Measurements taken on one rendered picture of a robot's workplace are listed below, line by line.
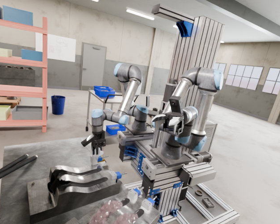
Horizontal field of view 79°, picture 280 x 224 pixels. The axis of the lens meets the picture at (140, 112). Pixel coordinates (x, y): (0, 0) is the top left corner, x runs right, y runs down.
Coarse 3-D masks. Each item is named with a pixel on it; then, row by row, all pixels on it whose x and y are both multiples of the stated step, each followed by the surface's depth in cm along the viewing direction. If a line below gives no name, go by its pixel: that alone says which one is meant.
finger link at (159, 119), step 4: (156, 116) 68; (160, 116) 68; (164, 116) 69; (152, 120) 65; (156, 120) 67; (160, 120) 70; (164, 120) 72; (156, 124) 69; (160, 124) 71; (156, 128) 70
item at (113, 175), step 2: (110, 172) 115; (112, 172) 115; (114, 172) 115; (116, 172) 118; (118, 172) 118; (124, 172) 121; (126, 172) 121; (110, 174) 114; (112, 174) 113; (114, 174) 114; (116, 174) 114; (118, 174) 116; (120, 174) 117; (122, 174) 119; (110, 176) 114; (112, 176) 112; (114, 176) 113; (116, 176) 114; (118, 176) 115; (120, 176) 116; (112, 178) 112; (114, 178) 113; (116, 178) 114; (118, 178) 116
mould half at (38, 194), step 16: (48, 176) 109; (64, 176) 102; (80, 176) 111; (96, 176) 113; (32, 192) 96; (48, 192) 98; (64, 192) 90; (80, 192) 96; (96, 192) 102; (112, 192) 110; (32, 208) 87; (48, 208) 88; (64, 208) 93
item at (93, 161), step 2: (90, 156) 125; (92, 156) 123; (94, 156) 124; (100, 156) 127; (104, 156) 129; (106, 156) 130; (90, 158) 125; (92, 158) 121; (94, 158) 122; (98, 158) 124; (100, 158) 125; (90, 160) 126; (92, 160) 121; (94, 160) 122; (96, 160) 123; (98, 160) 124; (100, 160) 126; (92, 162) 122; (94, 162) 122; (96, 162) 124; (92, 164) 122; (94, 164) 123
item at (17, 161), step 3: (21, 156) 129; (24, 156) 131; (27, 156) 134; (18, 159) 124; (21, 159) 127; (12, 162) 118; (15, 162) 120; (18, 162) 123; (6, 165) 113; (9, 165) 114; (12, 165) 117; (3, 168) 109; (6, 168) 111; (3, 171) 108
